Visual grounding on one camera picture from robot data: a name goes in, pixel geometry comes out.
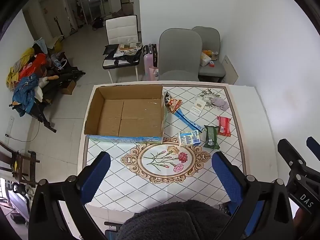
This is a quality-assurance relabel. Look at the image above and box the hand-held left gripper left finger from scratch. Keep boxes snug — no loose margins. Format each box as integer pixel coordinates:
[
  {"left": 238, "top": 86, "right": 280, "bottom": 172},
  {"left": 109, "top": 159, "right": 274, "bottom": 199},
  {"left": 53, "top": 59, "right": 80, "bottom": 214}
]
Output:
[{"left": 29, "top": 151, "right": 112, "bottom": 240}]

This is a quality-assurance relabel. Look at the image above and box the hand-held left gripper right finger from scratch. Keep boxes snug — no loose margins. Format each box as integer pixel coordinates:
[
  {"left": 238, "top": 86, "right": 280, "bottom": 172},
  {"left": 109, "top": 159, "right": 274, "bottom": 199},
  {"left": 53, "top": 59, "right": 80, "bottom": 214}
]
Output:
[{"left": 211, "top": 151, "right": 294, "bottom": 240}]

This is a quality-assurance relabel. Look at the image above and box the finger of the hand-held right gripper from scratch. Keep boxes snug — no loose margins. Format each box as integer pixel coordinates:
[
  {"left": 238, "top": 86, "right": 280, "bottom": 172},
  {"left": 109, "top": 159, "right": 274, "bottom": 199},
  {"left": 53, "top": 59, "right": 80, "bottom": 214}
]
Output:
[
  {"left": 277, "top": 138, "right": 308, "bottom": 172},
  {"left": 306, "top": 136, "right": 320, "bottom": 161}
]

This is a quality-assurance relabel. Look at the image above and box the green snack packet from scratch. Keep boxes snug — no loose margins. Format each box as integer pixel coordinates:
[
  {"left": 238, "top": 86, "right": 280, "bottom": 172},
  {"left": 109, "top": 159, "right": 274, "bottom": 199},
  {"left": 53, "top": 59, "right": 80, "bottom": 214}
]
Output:
[{"left": 203, "top": 125, "right": 221, "bottom": 149}]

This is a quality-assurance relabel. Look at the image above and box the red snack packet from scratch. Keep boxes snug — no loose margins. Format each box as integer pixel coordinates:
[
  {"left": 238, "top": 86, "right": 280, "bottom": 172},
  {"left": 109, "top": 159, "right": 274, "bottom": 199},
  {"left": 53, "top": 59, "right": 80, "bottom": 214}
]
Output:
[{"left": 217, "top": 116, "right": 232, "bottom": 137}]

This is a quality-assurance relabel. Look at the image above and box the yellow blue tissue pack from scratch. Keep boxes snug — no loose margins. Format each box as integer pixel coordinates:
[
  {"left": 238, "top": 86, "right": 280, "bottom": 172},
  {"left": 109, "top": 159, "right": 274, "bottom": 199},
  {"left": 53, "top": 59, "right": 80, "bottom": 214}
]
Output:
[{"left": 178, "top": 130, "right": 201, "bottom": 147}]

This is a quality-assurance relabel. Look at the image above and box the blue stick packet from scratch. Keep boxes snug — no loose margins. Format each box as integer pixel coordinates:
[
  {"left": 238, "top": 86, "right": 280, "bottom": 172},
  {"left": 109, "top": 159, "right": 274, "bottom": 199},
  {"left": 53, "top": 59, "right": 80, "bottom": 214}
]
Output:
[
  {"left": 186, "top": 120, "right": 205, "bottom": 132},
  {"left": 174, "top": 109, "right": 192, "bottom": 125}
]

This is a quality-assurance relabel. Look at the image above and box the purple cloth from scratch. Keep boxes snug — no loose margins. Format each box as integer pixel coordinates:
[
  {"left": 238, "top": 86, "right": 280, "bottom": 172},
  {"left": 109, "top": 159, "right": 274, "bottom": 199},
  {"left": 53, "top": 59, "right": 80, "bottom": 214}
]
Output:
[{"left": 209, "top": 97, "right": 229, "bottom": 111}]

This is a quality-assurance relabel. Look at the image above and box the white cigarette box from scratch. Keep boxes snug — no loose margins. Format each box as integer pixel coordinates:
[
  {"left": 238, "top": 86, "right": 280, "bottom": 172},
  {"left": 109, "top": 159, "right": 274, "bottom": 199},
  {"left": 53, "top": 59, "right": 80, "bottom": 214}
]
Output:
[{"left": 188, "top": 99, "right": 207, "bottom": 117}]

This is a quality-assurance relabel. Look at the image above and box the dark fleece garment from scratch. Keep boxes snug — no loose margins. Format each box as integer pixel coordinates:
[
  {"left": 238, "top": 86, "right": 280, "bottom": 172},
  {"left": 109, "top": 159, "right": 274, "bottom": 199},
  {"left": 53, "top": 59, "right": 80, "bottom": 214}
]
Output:
[{"left": 116, "top": 200, "right": 232, "bottom": 240}]

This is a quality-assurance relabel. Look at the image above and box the dark wooden chair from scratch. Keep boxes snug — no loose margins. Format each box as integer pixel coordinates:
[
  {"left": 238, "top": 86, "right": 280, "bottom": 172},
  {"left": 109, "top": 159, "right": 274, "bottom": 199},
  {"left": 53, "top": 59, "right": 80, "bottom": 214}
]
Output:
[{"left": 0, "top": 140, "right": 41, "bottom": 186}]

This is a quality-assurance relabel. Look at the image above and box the small black box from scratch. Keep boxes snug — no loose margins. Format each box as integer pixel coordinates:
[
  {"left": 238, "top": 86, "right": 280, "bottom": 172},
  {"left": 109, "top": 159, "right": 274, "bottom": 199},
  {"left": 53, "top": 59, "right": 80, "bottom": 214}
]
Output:
[{"left": 10, "top": 212, "right": 26, "bottom": 225}]

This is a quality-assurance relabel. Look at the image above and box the cartoon snack packet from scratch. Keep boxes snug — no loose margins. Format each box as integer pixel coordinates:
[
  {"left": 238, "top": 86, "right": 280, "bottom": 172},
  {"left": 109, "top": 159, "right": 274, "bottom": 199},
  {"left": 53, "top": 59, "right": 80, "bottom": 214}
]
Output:
[{"left": 164, "top": 92, "right": 182, "bottom": 113}]

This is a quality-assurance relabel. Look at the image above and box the small cardboard box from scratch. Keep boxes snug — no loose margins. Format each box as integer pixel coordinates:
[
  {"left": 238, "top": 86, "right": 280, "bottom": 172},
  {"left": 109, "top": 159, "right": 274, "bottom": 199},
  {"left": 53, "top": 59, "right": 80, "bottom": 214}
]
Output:
[{"left": 61, "top": 80, "right": 77, "bottom": 95}]

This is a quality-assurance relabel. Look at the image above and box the white power strip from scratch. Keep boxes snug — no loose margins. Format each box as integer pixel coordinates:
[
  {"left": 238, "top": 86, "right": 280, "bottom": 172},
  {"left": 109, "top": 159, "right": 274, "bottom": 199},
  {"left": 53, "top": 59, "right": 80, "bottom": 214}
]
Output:
[{"left": 5, "top": 116, "right": 14, "bottom": 137}]

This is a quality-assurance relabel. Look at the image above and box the white leaning board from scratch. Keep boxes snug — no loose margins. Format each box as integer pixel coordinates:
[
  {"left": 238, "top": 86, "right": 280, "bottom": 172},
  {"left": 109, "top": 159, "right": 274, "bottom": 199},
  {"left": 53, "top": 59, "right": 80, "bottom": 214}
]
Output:
[{"left": 222, "top": 55, "right": 239, "bottom": 85}]

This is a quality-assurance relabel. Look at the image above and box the white plush toy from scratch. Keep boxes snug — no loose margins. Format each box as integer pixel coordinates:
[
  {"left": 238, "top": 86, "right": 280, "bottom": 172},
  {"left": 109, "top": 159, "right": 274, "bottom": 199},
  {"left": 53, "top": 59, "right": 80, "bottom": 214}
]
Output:
[{"left": 34, "top": 74, "right": 60, "bottom": 103}]

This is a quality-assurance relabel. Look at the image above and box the black metal rack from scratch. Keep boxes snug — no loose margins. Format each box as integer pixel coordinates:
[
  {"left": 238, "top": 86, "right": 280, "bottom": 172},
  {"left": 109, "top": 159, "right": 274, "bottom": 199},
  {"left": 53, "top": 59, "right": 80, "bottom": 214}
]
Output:
[{"left": 9, "top": 52, "right": 86, "bottom": 133}]

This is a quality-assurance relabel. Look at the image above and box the blue garment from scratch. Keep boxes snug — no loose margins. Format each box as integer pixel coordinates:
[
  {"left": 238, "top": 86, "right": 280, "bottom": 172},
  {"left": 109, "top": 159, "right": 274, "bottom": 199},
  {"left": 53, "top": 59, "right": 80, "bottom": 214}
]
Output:
[{"left": 12, "top": 76, "right": 41, "bottom": 117}]

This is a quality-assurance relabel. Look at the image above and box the white tissue packet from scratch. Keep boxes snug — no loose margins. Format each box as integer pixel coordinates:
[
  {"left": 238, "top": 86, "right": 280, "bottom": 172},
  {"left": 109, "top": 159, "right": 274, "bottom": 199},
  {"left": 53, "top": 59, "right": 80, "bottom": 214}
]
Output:
[{"left": 200, "top": 52, "right": 212, "bottom": 67}]

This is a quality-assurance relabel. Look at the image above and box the pink gift bag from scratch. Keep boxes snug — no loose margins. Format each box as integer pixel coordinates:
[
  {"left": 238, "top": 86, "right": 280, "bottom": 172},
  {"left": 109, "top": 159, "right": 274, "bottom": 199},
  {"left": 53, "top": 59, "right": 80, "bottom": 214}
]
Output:
[{"left": 149, "top": 66, "right": 160, "bottom": 81}]

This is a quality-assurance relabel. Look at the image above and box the clear water bottle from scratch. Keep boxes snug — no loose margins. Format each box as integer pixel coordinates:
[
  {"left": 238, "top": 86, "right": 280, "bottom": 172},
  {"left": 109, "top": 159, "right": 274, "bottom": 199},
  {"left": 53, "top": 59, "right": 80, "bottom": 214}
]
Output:
[{"left": 51, "top": 55, "right": 63, "bottom": 71}]

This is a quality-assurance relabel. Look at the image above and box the red plastic bag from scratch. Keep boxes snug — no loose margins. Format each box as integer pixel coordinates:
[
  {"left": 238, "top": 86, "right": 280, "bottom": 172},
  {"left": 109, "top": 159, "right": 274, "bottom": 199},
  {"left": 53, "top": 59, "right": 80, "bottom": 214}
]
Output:
[{"left": 19, "top": 53, "right": 47, "bottom": 78}]

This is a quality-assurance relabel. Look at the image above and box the pink suitcase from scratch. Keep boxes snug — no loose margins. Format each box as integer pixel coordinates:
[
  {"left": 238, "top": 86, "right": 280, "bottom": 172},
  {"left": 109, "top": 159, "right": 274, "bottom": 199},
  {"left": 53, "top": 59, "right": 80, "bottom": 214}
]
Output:
[{"left": 143, "top": 43, "right": 159, "bottom": 77}]

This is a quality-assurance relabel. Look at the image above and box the black bag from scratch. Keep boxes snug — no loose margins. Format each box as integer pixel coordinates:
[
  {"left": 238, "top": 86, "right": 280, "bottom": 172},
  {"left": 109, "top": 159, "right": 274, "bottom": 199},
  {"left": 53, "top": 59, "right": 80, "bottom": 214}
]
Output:
[{"left": 103, "top": 44, "right": 119, "bottom": 55}]

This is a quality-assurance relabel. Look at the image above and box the yellow garment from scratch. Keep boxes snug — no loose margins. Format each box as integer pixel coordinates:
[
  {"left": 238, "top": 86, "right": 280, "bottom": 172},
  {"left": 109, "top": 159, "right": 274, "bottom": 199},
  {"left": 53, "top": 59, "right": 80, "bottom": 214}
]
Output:
[{"left": 6, "top": 47, "right": 34, "bottom": 90}]

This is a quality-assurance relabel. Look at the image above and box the stack of papers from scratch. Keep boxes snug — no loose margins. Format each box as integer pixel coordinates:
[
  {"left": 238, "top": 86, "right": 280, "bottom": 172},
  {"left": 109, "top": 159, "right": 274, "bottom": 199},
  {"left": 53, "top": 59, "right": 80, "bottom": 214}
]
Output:
[{"left": 118, "top": 42, "right": 142, "bottom": 53}]

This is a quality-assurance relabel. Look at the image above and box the large grey chair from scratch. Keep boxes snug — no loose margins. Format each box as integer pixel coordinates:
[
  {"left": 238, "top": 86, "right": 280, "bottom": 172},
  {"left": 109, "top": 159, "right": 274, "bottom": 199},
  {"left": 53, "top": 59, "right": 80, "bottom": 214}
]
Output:
[{"left": 158, "top": 28, "right": 203, "bottom": 82}]

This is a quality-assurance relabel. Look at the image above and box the small grey chair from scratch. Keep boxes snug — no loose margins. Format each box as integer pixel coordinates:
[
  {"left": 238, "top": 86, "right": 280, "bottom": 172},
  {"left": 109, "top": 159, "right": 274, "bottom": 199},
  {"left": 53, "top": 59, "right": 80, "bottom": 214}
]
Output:
[{"left": 192, "top": 26, "right": 226, "bottom": 83}]

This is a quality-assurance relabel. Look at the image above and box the white chair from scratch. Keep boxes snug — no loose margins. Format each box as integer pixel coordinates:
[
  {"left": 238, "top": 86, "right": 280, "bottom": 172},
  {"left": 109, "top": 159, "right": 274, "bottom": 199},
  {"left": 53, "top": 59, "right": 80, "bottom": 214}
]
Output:
[{"left": 102, "top": 15, "right": 143, "bottom": 83}]

